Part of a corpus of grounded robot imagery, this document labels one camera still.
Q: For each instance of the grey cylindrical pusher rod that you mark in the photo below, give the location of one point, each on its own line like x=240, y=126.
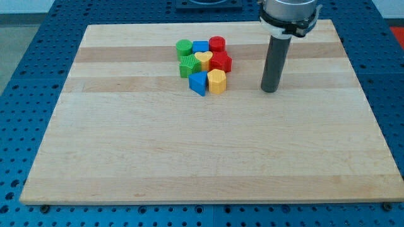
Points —
x=275, y=60

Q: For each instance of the black white clamp ring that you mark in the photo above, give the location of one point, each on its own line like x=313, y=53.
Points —
x=294, y=18

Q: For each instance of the yellow hexagon block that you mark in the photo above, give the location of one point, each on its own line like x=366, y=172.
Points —
x=217, y=81

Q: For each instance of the blue triangle block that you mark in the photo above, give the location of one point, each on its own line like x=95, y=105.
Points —
x=198, y=82

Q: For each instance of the red star block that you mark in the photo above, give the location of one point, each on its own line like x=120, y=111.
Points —
x=221, y=61

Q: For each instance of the red cylinder block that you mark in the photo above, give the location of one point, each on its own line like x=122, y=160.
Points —
x=217, y=44

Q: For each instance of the yellow heart block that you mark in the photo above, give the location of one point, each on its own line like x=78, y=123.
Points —
x=205, y=59

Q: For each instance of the blue cube block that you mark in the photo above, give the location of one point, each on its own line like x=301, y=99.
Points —
x=200, y=46

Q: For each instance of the green star block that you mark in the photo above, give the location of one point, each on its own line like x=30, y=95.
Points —
x=189, y=65

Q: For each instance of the green cylinder block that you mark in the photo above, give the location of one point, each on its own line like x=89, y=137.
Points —
x=183, y=47

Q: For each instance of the light wooden board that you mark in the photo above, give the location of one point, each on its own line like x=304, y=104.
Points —
x=127, y=129

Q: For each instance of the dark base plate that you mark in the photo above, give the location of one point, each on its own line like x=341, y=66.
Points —
x=187, y=5

